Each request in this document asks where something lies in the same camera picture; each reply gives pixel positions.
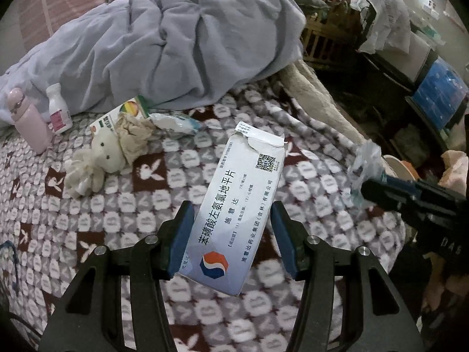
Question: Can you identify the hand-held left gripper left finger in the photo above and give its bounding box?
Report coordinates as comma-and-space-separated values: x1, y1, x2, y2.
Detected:
42, 200, 196, 352

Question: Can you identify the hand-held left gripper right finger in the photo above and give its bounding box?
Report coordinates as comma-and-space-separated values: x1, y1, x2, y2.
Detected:
270, 201, 411, 352

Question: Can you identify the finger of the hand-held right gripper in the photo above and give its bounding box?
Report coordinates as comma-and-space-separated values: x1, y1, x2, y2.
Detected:
381, 175, 422, 197
361, 179, 411, 211

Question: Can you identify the clear plastic wrapper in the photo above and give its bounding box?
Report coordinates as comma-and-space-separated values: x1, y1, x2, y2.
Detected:
347, 142, 383, 206

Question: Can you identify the white medicine box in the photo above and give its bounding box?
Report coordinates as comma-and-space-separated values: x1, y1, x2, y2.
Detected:
178, 121, 287, 297

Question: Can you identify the pink cloth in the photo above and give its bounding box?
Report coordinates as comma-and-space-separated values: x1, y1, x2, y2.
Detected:
438, 150, 469, 187

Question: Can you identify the brown white printed blanket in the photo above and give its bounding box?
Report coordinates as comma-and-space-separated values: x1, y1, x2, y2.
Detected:
0, 81, 407, 352

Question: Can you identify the blue box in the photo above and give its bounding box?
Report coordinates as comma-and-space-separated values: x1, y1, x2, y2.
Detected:
412, 59, 469, 131

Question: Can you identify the cream stuffed rabbit toy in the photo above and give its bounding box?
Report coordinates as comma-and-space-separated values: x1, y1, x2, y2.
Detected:
64, 129, 127, 197

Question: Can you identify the beige crumpled tissue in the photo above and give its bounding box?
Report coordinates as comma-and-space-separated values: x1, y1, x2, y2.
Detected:
115, 114, 158, 164

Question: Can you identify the cream fuzzy blanket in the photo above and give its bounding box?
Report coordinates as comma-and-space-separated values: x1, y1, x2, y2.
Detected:
276, 60, 369, 162

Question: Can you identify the white blue plastic packet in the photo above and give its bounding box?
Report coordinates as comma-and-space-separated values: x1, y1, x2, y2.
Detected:
149, 112, 202, 134

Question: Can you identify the grey box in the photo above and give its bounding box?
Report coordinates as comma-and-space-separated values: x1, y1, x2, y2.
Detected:
374, 35, 440, 85

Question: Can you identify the colourful drink carton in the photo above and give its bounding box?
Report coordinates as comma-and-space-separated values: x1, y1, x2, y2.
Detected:
90, 96, 151, 136

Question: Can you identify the wooden crib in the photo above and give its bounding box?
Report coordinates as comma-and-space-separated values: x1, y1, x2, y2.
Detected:
286, 0, 363, 74

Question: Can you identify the white crumpled cloth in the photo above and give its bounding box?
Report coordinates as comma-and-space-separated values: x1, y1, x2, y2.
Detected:
350, 0, 413, 55

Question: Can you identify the white medicine bottle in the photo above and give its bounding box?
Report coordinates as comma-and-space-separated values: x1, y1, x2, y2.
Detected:
46, 83, 74, 134

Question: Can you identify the pink bottle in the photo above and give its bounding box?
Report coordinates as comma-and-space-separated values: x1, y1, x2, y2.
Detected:
8, 87, 54, 155

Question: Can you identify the grey-blue duvet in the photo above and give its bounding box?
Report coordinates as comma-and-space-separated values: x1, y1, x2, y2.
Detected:
0, 0, 305, 129

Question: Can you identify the pink striped pillow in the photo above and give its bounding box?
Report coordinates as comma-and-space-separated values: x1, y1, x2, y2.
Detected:
16, 0, 114, 52

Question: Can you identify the blue cord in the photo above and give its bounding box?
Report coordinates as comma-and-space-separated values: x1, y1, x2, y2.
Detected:
0, 240, 21, 294

